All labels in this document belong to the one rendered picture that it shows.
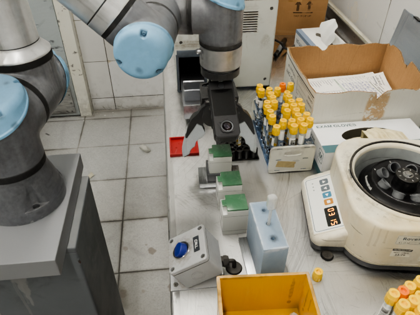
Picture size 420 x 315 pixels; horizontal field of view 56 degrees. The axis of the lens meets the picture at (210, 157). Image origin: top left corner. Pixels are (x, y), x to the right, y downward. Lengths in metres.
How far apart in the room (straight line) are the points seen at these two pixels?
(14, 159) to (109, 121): 1.97
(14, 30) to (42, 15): 1.73
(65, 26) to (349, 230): 2.07
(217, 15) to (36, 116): 0.35
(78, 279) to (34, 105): 0.35
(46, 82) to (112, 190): 1.41
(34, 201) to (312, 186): 0.53
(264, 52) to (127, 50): 0.66
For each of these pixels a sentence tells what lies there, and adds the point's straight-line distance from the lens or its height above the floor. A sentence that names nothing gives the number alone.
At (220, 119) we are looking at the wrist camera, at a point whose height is 1.07.
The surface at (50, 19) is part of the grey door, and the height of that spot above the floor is 0.65.
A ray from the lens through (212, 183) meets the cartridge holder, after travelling 0.84.
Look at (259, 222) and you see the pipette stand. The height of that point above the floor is 0.98.
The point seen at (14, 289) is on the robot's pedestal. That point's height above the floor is 0.76.
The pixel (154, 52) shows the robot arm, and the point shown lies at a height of 1.24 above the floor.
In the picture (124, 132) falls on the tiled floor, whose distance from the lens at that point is 2.55.
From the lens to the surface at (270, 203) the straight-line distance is 0.61.
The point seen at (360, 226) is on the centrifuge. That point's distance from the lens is 0.70.
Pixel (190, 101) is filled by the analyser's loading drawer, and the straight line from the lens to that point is 1.05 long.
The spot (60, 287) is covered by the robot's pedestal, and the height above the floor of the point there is 0.75.
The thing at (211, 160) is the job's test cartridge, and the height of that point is 0.94.
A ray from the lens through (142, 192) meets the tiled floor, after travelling 2.12.
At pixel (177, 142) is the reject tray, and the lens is 0.97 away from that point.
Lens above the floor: 1.47
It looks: 40 degrees down
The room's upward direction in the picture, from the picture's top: straight up
